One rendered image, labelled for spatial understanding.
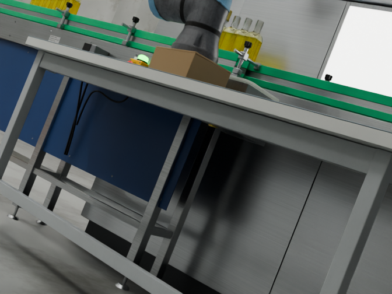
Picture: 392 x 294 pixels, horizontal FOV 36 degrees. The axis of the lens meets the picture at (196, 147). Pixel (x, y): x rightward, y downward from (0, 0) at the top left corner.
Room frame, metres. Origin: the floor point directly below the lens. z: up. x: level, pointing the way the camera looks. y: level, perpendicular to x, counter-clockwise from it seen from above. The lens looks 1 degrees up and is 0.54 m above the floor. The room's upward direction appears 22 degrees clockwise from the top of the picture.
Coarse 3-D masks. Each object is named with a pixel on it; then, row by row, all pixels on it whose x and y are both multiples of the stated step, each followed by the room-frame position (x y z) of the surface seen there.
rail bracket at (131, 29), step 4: (136, 20) 2.55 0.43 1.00; (124, 24) 2.51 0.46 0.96; (132, 24) 2.55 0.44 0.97; (128, 28) 2.54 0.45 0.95; (132, 28) 2.54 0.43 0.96; (128, 32) 2.56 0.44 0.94; (132, 32) 2.55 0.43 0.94; (128, 36) 2.55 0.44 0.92; (124, 40) 2.55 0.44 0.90; (128, 40) 2.55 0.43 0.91; (124, 44) 2.54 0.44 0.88; (128, 44) 2.55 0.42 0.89
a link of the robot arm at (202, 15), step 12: (192, 0) 1.84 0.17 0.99; (204, 0) 1.82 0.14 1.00; (216, 0) 1.82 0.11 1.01; (228, 0) 1.84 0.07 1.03; (180, 12) 1.87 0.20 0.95; (192, 12) 1.84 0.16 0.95; (204, 12) 1.82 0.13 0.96; (216, 12) 1.82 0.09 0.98; (228, 12) 1.87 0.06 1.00; (216, 24) 1.83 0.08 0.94
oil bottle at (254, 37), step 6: (246, 36) 2.36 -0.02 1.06; (252, 36) 2.34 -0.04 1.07; (258, 36) 2.34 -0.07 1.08; (252, 42) 2.33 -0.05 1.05; (258, 42) 2.35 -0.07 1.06; (240, 48) 2.36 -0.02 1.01; (252, 48) 2.33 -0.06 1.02; (258, 48) 2.36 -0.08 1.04; (252, 54) 2.34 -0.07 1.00; (252, 60) 2.35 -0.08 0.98
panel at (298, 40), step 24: (264, 0) 2.53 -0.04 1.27; (288, 0) 2.46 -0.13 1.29; (312, 0) 2.39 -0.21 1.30; (336, 0) 2.33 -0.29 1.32; (240, 24) 2.57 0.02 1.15; (264, 24) 2.50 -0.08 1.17; (288, 24) 2.43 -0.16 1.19; (312, 24) 2.37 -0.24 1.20; (336, 24) 2.31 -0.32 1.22; (264, 48) 2.47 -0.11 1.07; (288, 48) 2.41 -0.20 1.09; (312, 48) 2.34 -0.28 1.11; (312, 72) 2.32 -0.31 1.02
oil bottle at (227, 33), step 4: (228, 28) 2.42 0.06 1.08; (232, 28) 2.41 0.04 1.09; (224, 32) 2.43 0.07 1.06; (228, 32) 2.41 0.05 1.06; (232, 32) 2.40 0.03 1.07; (220, 36) 2.43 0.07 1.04; (224, 36) 2.42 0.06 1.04; (228, 36) 2.41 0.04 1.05; (232, 36) 2.41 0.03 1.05; (220, 40) 2.43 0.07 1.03; (224, 40) 2.42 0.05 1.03; (228, 40) 2.40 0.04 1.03; (220, 44) 2.42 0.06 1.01; (224, 44) 2.41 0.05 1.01; (228, 44) 2.40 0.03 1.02; (220, 48) 2.42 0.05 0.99; (224, 48) 2.41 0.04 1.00
